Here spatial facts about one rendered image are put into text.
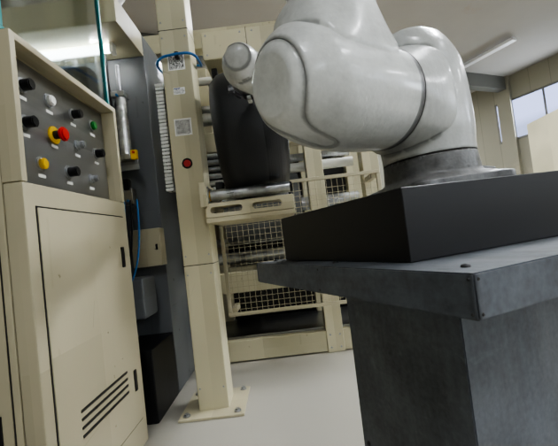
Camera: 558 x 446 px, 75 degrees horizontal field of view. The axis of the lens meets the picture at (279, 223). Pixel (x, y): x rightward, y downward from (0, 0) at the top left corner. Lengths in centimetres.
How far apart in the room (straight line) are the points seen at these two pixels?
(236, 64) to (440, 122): 59
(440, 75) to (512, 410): 48
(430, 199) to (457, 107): 21
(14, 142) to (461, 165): 95
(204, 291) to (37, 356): 75
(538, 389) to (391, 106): 45
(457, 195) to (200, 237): 123
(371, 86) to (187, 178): 122
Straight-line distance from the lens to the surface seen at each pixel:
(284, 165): 150
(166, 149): 168
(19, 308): 105
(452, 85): 64
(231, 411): 167
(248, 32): 209
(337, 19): 51
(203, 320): 162
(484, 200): 55
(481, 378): 57
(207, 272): 158
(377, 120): 51
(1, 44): 116
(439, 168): 61
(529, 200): 63
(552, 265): 43
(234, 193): 149
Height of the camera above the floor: 70
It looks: 2 degrees up
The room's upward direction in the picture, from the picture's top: 7 degrees counter-clockwise
